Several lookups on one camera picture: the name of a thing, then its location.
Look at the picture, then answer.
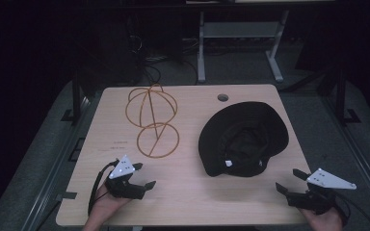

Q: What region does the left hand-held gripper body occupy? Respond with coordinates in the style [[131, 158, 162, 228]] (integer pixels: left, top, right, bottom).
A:
[[104, 154, 145, 200]]

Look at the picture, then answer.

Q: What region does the person's left hand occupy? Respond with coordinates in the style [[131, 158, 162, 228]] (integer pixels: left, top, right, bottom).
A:
[[89, 184, 132, 223]]

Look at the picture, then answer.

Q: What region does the gold wire hat stand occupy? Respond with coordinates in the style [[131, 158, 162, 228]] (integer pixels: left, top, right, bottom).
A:
[[124, 83, 180, 159]]

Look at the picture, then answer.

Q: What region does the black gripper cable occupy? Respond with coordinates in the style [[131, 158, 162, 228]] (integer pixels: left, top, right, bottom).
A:
[[87, 159, 120, 217], [332, 192, 370, 231]]

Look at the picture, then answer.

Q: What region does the metal side rail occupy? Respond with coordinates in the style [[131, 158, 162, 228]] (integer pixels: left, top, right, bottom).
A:
[[20, 92, 103, 231], [321, 95, 370, 222]]

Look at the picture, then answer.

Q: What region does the grey metal stand frame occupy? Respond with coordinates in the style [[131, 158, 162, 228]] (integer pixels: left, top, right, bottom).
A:
[[197, 9, 291, 84]]

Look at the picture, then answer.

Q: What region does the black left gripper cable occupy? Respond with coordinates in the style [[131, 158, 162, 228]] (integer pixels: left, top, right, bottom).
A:
[[87, 159, 120, 217]]

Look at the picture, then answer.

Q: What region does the black bucket hat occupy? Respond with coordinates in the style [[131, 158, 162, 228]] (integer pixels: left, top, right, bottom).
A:
[[198, 101, 290, 178]]

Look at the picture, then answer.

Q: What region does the black upright post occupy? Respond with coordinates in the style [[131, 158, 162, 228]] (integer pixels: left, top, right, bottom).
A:
[[334, 64, 362, 127], [61, 64, 92, 126]]

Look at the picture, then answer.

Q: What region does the bundle of floor cables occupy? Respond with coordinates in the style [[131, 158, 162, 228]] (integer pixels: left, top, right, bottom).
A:
[[126, 18, 200, 86]]

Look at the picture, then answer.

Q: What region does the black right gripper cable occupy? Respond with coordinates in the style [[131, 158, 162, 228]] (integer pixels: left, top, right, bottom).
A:
[[332, 192, 370, 231]]

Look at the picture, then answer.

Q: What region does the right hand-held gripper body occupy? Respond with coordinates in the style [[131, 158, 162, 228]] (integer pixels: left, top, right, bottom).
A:
[[285, 167, 357, 216]]

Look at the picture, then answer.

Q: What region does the person's right hand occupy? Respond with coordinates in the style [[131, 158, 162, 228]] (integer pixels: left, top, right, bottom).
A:
[[300, 207, 345, 231]]

